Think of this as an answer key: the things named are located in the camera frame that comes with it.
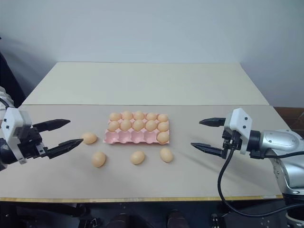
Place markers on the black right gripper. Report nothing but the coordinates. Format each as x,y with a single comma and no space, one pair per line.
228,142

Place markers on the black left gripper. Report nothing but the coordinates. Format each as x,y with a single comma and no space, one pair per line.
28,140

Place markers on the pink egg tray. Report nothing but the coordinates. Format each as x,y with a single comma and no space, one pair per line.
123,138

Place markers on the tan egg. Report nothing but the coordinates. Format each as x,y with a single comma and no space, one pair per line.
151,116
138,125
162,118
163,137
113,126
150,126
127,115
137,157
166,155
139,115
126,124
115,116
89,138
98,159
163,126

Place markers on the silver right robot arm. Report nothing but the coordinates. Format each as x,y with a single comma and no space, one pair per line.
282,142

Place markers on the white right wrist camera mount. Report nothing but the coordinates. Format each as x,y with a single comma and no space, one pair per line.
241,123

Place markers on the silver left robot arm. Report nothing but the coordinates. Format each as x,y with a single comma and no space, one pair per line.
4,153

